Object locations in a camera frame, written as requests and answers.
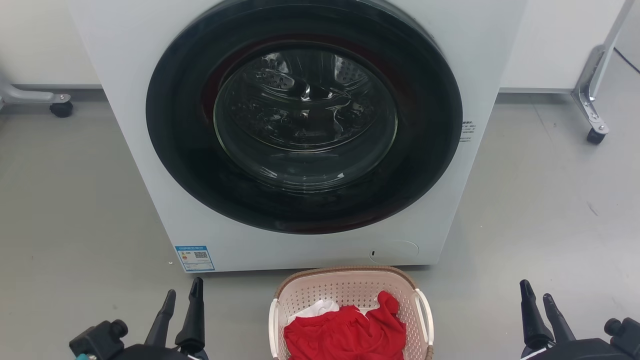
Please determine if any black round washer door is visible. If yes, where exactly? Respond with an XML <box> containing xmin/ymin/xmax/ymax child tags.
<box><xmin>145</xmin><ymin>0</ymin><xmax>463</xmax><ymax>235</ymax></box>

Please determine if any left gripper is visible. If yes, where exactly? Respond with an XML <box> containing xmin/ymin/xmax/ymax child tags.
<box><xmin>69</xmin><ymin>277</ymin><xmax>211</xmax><ymax>360</ymax></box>

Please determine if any red garment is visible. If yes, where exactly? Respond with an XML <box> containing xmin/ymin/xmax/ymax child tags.
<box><xmin>283</xmin><ymin>290</ymin><xmax>407</xmax><ymax>360</ymax></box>

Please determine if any short grey metal frame leg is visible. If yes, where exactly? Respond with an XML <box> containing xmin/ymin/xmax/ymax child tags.
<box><xmin>0</xmin><ymin>75</ymin><xmax>72</xmax><ymax>106</ymax></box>

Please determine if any round white filter cover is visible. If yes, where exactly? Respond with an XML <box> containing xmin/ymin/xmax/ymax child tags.
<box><xmin>369</xmin><ymin>240</ymin><xmax>420</xmax><ymax>265</ymax></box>

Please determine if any thin black floor cable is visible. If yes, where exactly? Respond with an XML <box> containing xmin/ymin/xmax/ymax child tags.
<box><xmin>614</xmin><ymin>47</ymin><xmax>640</xmax><ymax>75</ymax></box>

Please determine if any tall silver metal frame leg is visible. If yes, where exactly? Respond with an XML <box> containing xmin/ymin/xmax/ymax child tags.
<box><xmin>571</xmin><ymin>0</ymin><xmax>636</xmax><ymax>135</ymax></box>

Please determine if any white front-load washing machine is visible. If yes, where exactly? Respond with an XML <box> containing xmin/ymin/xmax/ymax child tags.
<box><xmin>67</xmin><ymin>0</ymin><xmax>528</xmax><ymax>273</ymax></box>

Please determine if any blue energy label sticker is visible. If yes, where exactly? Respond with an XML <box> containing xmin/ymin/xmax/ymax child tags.
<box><xmin>175</xmin><ymin>245</ymin><xmax>216</xmax><ymax>273</ymax></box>

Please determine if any white garment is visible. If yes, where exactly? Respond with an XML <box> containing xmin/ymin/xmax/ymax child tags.
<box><xmin>287</xmin><ymin>299</ymin><xmax>376</xmax><ymax>326</ymax></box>

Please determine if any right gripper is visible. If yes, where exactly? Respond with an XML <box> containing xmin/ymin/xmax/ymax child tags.
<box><xmin>519</xmin><ymin>279</ymin><xmax>640</xmax><ymax>360</ymax></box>

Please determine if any beige perforated plastic laundry basket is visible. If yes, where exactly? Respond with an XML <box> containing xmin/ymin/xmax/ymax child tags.
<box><xmin>268</xmin><ymin>265</ymin><xmax>435</xmax><ymax>360</ymax></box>

